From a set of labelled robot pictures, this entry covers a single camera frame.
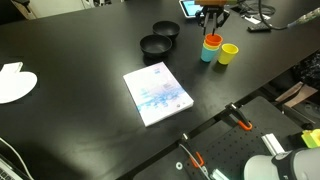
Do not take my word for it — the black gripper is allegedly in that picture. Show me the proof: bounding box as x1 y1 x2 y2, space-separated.
195 4 231 36

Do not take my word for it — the orange plastic cup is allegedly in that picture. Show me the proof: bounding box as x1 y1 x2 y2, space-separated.
204 32 224 48

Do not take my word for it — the yellow plastic cup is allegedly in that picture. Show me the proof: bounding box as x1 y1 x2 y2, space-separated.
202 41 221 52
217 42 240 66

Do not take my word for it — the white framed tablet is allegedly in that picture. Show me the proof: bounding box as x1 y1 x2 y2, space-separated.
178 0 205 19

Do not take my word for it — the blue plastic cup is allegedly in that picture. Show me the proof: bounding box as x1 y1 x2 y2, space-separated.
200 43 221 64

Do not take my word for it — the white paper sheet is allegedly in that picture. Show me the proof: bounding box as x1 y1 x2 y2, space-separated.
244 13 272 25

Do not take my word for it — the black bowl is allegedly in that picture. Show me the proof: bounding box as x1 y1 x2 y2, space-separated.
139 33 174 60
152 20 181 41

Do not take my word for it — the black remote control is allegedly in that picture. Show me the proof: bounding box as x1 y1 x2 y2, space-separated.
246 23 272 34

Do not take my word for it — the white blue UIST book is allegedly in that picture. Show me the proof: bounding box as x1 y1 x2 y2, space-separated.
122 61 195 128

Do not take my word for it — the black orange spring clamp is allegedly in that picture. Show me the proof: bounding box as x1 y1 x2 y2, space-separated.
224 102 254 132
181 132 210 180

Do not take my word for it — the tan flat board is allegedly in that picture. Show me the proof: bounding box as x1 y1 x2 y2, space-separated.
275 81 320 110

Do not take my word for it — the black perforated breadboard plate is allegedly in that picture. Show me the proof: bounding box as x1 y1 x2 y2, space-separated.
132 95 304 180

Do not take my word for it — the yellow green plastic block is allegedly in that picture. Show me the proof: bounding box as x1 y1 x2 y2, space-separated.
300 128 320 150

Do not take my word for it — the white round paper plate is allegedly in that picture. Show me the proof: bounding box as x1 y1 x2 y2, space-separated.
0 61 39 105

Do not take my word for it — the black cable coil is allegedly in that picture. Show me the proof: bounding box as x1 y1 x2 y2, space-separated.
237 0 277 16

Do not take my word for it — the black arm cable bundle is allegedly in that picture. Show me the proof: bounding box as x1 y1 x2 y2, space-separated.
257 0 291 31

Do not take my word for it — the grey cable connector plug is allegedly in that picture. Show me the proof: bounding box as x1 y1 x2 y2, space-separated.
287 7 320 30

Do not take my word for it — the silver aluminium bracket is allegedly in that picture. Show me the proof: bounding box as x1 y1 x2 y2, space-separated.
260 132 286 156

